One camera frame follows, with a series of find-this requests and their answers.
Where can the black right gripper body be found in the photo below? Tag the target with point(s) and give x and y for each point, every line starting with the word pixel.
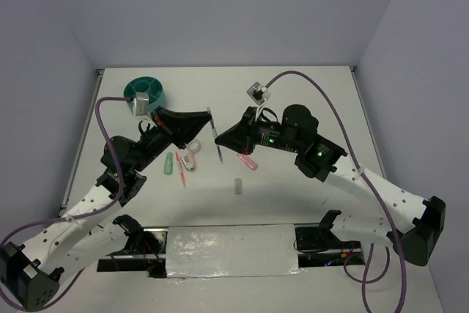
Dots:
pixel 270 133

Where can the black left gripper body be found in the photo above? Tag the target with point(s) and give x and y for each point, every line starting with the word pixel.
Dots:
pixel 158 139

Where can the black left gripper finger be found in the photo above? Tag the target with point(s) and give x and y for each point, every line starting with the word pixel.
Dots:
pixel 183 118
pixel 186 130

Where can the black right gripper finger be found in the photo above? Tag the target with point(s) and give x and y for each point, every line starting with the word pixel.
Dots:
pixel 243 127
pixel 236 142

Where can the red pink pen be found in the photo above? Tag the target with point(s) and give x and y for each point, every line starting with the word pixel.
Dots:
pixel 181 169

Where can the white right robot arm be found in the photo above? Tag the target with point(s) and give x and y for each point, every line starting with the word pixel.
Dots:
pixel 409 224

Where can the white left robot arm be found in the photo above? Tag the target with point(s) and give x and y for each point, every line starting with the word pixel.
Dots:
pixel 34 271

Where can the clear tape roll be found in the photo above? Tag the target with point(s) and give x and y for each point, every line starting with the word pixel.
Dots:
pixel 194 146

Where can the pink capped highlighter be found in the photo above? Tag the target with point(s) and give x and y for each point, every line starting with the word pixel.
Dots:
pixel 247 161

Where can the pink mini stapler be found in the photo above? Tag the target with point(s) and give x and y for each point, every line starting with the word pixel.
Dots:
pixel 188 162

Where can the green capped marker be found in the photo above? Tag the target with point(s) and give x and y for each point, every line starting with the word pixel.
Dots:
pixel 168 164

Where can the beige rectangular eraser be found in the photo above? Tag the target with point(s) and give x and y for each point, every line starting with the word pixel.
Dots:
pixel 238 186

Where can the teal round compartment organizer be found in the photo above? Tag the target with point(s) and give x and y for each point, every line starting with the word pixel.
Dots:
pixel 148 86

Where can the silver foil tape sheet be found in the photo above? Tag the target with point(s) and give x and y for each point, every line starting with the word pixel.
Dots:
pixel 231 251

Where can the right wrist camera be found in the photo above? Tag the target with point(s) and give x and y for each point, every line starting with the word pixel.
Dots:
pixel 260 95

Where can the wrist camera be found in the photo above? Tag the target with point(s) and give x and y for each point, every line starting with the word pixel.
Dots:
pixel 260 95
pixel 141 106

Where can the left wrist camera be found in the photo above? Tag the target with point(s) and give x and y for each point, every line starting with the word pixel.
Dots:
pixel 141 106

